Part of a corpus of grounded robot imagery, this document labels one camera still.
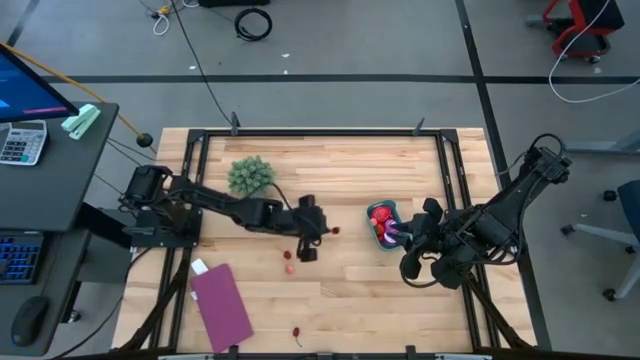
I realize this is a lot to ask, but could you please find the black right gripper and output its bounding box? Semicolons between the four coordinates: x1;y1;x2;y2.
394;197;446;281

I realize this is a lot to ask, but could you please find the teal plastic tupperware container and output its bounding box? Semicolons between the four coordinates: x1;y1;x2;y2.
366;199;404;251

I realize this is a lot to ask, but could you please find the green plant in white pot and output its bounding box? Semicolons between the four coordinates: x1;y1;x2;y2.
227;154;276;197

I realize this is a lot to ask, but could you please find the magenta folded cloth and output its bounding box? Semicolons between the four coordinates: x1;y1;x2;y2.
188;263;255;355

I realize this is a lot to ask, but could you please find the yellow pole with black foot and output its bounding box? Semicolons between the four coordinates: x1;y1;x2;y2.
0;42;156;151

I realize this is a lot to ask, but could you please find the grey table foot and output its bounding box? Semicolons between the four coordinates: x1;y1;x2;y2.
564;130;640;156

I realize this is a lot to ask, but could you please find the blue office chair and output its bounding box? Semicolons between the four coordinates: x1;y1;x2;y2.
559;178;640;302

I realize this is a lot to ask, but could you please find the black floor box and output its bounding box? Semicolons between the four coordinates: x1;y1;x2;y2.
198;0;271;8

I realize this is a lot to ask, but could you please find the mint green stapler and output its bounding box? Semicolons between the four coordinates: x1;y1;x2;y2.
60;102;102;142

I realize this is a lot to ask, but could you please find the black office desk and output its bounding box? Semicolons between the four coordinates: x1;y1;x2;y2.
0;101;121;357

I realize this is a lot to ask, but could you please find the black keyboard with blue backlight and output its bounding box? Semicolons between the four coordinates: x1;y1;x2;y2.
0;230;47;286

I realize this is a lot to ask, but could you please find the red and black cart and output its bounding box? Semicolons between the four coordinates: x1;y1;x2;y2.
524;0;626;65

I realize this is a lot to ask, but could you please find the black computer mouse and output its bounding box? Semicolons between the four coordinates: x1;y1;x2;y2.
10;295;51;348

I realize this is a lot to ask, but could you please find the grey desk calculator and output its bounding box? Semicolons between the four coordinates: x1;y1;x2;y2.
0;119;49;167

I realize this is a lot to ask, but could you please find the computer monitor with blue screen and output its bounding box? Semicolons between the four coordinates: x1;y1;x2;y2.
0;42;80;125

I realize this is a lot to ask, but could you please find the long black floor cable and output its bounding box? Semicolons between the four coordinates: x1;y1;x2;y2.
168;0;237;129

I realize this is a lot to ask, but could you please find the coiled black cable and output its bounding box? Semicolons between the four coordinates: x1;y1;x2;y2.
233;7;274;43

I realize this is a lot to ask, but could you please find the long white cable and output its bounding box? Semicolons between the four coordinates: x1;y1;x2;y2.
548;0;640;105

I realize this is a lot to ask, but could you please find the small white cable loop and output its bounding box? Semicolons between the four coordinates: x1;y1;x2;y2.
151;4;174;37

